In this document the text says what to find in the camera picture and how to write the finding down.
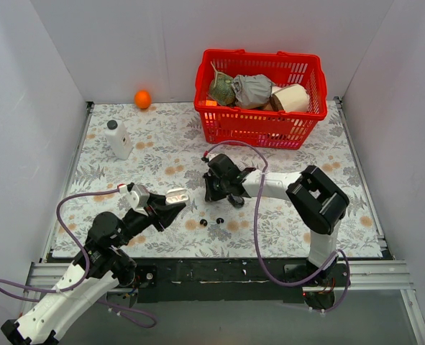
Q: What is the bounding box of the orange fruit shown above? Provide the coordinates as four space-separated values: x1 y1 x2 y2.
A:
134 90 152 109

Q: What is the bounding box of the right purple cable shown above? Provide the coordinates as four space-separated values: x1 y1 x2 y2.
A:
201 141 352 313

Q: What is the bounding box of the red plastic shopping basket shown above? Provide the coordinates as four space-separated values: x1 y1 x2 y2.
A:
193 49 328 150

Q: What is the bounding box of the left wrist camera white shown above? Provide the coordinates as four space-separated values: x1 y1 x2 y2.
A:
118 183 150 214

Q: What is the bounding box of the black earbud charging case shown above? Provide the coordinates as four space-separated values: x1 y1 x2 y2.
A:
227 195 245 208

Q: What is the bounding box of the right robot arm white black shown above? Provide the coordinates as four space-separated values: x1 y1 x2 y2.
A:
201 152 349 288

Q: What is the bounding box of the beige paper roll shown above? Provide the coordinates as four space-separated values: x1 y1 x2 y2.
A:
270 83 310 113

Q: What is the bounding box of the grey crumpled bag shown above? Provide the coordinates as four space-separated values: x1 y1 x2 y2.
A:
232 74 275 109

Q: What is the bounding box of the white bottle black cap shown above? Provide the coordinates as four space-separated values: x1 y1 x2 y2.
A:
104 120 133 160

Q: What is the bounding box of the floral table cloth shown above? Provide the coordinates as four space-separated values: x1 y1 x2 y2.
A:
51 101 382 259

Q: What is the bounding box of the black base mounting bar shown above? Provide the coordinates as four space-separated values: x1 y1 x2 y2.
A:
114 258 350 305

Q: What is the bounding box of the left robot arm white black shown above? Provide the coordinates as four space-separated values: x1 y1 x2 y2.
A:
1 183 188 344

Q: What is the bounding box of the white earbud charging case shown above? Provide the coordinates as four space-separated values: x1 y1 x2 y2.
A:
165 188 189 204

